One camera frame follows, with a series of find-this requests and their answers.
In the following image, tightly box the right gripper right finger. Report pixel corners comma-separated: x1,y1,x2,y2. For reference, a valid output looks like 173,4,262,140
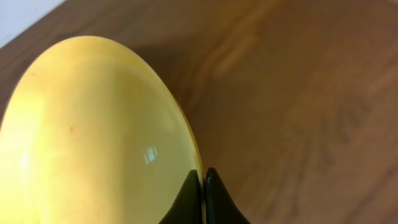
205,167,250,224

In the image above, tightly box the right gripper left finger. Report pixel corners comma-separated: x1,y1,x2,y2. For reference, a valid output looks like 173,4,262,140
159,170,202,224

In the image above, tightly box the yellow plate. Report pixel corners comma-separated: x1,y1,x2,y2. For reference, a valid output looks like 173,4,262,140
1,36,203,223

